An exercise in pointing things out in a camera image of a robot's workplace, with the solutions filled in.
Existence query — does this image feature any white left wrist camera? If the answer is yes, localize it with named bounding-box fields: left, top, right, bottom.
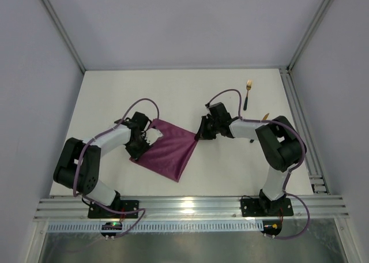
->
left=145, top=128, right=163, bottom=145

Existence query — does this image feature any slotted cable duct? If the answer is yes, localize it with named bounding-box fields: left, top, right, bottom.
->
left=47, top=220, right=262, bottom=233

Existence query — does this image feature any gold fork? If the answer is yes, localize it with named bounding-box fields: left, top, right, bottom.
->
left=243, top=80, right=253, bottom=111

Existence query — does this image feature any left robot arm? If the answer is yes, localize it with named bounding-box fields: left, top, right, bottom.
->
left=53, top=112, right=156, bottom=213

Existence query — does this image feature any purple satin napkin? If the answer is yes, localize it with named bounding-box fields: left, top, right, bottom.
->
left=130, top=119, right=197, bottom=182

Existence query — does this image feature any left controller board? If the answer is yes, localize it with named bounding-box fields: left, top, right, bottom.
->
left=100, top=221, right=122, bottom=240

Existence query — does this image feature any front aluminium rail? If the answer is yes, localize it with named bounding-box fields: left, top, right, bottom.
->
left=33, top=195, right=349, bottom=221

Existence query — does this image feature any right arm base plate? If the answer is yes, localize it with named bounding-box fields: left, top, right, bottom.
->
left=240, top=196, right=294, bottom=217

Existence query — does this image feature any frame post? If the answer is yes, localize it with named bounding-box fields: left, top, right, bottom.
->
left=287, top=0, right=334, bottom=72
left=39, top=0, right=86, bottom=74

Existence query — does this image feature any controller board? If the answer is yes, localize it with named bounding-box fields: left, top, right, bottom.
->
left=100, top=221, right=122, bottom=240
left=261, top=220, right=283, bottom=238

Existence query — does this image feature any right aluminium rail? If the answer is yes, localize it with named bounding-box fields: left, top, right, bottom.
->
left=279, top=67, right=330, bottom=195

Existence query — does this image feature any right frame post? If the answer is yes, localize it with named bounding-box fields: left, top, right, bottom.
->
left=287, top=0, right=334, bottom=72

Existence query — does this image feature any aluminium rail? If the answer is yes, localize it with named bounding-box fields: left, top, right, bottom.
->
left=33, top=195, right=349, bottom=221
left=279, top=67, right=330, bottom=195

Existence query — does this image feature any right controller board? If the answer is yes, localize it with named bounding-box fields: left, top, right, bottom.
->
left=261, top=220, right=283, bottom=238

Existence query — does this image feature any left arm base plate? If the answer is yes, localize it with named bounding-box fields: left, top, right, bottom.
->
left=88, top=197, right=139, bottom=219

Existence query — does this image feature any left frame post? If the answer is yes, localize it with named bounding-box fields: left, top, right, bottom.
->
left=39, top=0, right=86, bottom=74

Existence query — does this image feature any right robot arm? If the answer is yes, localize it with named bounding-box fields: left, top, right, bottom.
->
left=194, top=114, right=307, bottom=216

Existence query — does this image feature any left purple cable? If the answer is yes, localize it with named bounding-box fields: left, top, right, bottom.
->
left=71, top=98, right=160, bottom=239

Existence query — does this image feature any black handled gold knife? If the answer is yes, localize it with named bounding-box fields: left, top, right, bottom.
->
left=250, top=113, right=270, bottom=143

